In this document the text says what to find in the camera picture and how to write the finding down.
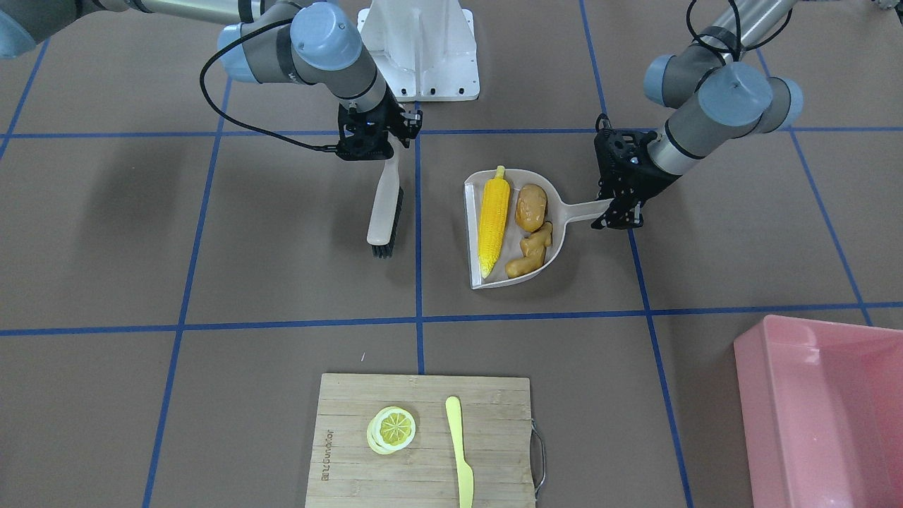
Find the brown toy potato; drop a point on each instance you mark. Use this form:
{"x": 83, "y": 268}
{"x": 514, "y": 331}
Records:
{"x": 530, "y": 209}

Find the beige plastic dustpan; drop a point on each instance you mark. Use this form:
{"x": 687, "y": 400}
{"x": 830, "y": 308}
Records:
{"x": 558, "y": 212}

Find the yellow toy lemon slice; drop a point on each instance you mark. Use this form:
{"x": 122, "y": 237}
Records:
{"x": 391, "y": 430}

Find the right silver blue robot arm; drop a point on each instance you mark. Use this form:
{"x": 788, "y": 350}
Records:
{"x": 300, "y": 42}

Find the tan toy ginger root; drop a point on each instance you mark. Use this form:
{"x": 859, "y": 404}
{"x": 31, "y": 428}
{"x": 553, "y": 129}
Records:
{"x": 533, "y": 250}

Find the bamboo cutting board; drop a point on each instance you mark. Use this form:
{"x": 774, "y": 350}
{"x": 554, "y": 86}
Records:
{"x": 497, "y": 442}

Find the pink plastic bin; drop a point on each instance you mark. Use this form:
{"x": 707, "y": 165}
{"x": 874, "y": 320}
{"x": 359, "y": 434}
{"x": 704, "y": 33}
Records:
{"x": 821, "y": 405}

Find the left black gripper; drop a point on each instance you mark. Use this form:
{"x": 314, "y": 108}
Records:
{"x": 640, "y": 178}

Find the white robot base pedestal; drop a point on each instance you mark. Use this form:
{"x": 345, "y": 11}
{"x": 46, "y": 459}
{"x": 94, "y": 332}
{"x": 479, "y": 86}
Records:
{"x": 425, "y": 50}

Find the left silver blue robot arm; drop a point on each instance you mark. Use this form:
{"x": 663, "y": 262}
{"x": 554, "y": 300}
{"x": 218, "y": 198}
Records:
{"x": 715, "y": 97}

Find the yellow plastic toy knife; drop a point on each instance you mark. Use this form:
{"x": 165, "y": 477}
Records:
{"x": 464, "y": 473}

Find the beige hand brush black bristles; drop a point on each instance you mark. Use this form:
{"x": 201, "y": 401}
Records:
{"x": 386, "y": 210}

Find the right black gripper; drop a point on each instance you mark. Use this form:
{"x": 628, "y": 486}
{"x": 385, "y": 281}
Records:
{"x": 392, "y": 121}

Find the yellow toy corn cob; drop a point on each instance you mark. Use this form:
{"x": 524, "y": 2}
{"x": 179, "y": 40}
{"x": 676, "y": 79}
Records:
{"x": 493, "y": 221}

